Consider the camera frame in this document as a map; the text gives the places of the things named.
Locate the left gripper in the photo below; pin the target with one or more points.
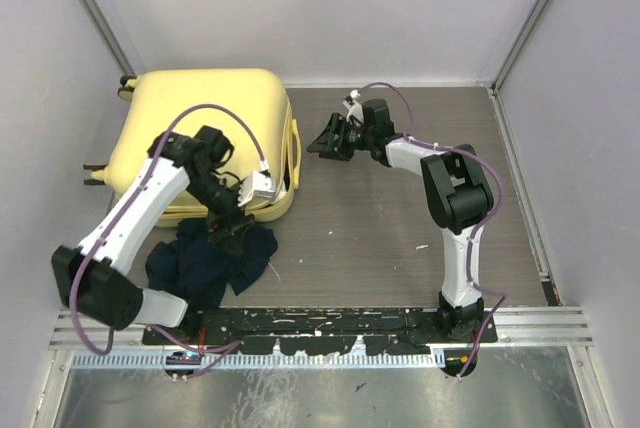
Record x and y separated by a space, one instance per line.
228 226

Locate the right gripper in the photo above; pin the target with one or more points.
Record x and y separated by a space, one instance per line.
324 145

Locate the yellow hard-shell suitcase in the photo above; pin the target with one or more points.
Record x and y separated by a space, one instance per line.
250 106

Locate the white garment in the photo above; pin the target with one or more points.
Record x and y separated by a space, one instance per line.
281 194

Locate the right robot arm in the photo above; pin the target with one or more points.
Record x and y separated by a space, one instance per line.
458 196

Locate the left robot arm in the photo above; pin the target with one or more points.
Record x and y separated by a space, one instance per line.
92 277

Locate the dark navy garment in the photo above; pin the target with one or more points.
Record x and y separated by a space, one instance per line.
195 270

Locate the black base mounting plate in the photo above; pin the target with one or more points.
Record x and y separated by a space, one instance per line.
314 332

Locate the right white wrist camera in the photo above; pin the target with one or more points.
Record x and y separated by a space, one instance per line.
354 108

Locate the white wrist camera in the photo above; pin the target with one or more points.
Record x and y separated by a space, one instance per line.
354 108
256 186

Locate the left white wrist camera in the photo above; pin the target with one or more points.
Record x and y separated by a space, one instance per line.
256 186

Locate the white slotted cable duct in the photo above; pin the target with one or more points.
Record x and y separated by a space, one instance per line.
147 359

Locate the aluminium frame rail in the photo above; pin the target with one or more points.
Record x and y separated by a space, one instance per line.
520 326

